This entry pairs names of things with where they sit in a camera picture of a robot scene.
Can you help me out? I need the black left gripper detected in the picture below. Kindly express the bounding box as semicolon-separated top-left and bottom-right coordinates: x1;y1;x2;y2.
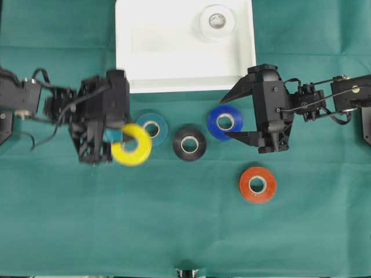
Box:
68;69;130;164

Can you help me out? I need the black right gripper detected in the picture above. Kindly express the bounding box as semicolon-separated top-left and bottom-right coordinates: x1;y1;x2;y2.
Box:
219;64;294;153

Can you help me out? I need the yellow tape roll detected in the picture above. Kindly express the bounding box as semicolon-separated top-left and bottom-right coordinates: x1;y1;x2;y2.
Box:
111;123;152;166

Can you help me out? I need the teal tape roll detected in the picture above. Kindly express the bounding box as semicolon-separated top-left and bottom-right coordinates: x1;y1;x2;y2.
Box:
136;112;168;147

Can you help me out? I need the black tape roll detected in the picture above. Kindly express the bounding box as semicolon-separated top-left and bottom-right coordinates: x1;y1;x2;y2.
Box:
173;127;206;162

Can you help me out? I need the white tape roll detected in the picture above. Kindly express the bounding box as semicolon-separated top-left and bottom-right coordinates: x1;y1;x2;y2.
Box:
199;4;236;41

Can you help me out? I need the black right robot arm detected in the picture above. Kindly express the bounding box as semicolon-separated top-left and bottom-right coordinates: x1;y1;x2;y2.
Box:
221;64;370;153

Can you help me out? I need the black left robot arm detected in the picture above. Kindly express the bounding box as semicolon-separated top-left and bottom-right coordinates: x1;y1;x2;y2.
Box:
1;68;132;164

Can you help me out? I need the blue tape roll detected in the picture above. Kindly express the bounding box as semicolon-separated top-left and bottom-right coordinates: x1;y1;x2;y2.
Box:
208;105;243;141

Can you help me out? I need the orange tape roll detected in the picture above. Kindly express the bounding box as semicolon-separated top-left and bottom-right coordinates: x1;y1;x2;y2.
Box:
238;167;277;204

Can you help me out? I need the white plastic case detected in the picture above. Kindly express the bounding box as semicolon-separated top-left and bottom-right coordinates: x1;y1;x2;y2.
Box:
115;1;256;93

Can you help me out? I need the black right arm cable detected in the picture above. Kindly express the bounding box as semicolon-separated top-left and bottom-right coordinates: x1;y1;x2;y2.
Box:
275;74;371;125

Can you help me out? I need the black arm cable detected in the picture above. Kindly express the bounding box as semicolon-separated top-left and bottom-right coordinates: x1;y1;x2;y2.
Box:
275;74;371;125
23;68;112;153

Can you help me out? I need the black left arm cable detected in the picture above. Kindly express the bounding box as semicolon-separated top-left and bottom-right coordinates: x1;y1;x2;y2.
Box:
23;68;112;153

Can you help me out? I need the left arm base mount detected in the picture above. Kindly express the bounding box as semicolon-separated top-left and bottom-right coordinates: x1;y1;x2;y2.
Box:
0;111;13;145

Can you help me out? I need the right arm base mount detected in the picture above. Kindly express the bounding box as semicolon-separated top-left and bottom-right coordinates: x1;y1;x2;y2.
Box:
361;107;371;145

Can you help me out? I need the camera stand at table edge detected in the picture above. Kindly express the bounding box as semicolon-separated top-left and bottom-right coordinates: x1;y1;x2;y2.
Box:
176;269;199;278

